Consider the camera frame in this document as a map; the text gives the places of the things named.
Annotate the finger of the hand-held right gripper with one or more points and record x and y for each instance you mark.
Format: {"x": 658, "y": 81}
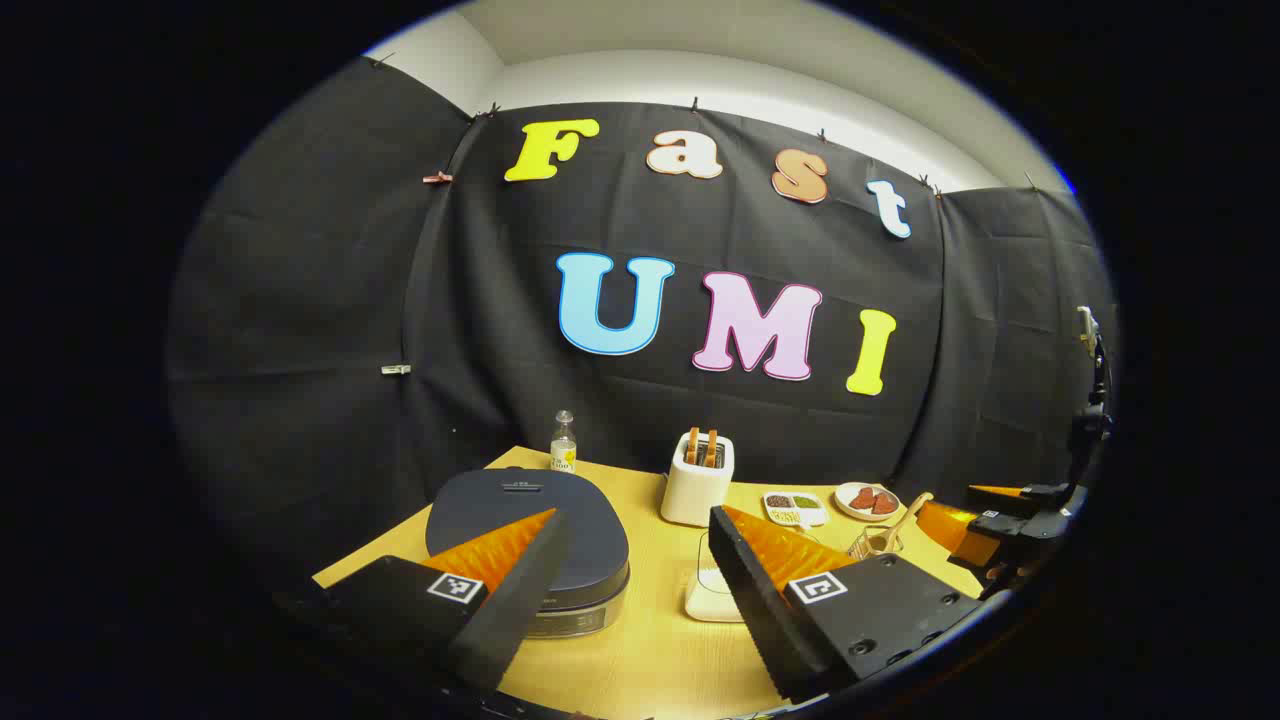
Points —
{"x": 1045, "y": 495}
{"x": 992, "y": 545}

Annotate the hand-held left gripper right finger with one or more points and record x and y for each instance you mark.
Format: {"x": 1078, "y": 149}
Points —
{"x": 750, "y": 600}

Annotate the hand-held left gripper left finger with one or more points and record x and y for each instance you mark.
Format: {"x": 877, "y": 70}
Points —
{"x": 520, "y": 600}

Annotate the wooden spoon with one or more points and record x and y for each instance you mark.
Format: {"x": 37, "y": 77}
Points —
{"x": 905, "y": 520}

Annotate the dark grey rice cooker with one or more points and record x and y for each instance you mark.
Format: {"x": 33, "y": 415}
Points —
{"x": 480, "y": 500}

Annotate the clear plastic rice container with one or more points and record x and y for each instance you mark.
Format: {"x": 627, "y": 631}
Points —
{"x": 705, "y": 550}

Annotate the yellow soybeans pile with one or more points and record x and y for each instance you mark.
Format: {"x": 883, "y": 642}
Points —
{"x": 785, "y": 516}

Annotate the white divided dish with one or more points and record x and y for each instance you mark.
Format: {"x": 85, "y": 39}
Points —
{"x": 812, "y": 515}

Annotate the red meat slice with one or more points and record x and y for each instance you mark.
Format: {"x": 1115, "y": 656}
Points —
{"x": 863, "y": 498}
{"x": 885, "y": 503}

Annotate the white toaster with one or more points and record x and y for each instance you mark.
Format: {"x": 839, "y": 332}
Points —
{"x": 695, "y": 490}

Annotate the white round plate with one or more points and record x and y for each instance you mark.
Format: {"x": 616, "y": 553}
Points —
{"x": 848, "y": 495}

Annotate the toasted bread slice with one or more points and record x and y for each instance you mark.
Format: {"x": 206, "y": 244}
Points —
{"x": 711, "y": 449}
{"x": 692, "y": 447}

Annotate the small clear bottle yellow label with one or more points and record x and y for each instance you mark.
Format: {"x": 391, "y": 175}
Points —
{"x": 563, "y": 450}

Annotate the black backdrop cloth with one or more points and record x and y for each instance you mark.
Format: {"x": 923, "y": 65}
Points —
{"x": 300, "y": 300}

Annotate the copper clip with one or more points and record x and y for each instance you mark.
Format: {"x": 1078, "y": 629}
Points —
{"x": 437, "y": 178}

